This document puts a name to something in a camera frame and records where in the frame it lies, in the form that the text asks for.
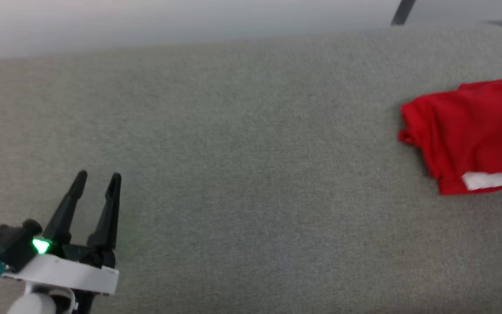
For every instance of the black pole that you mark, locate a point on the black pole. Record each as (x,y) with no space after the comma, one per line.
(403,12)

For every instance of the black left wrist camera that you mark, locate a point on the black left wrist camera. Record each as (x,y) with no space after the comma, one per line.
(7,246)

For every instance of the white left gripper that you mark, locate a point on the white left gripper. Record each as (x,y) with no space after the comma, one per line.
(72,272)

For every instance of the red and white garment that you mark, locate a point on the red and white garment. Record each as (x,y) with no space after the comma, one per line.
(473,126)

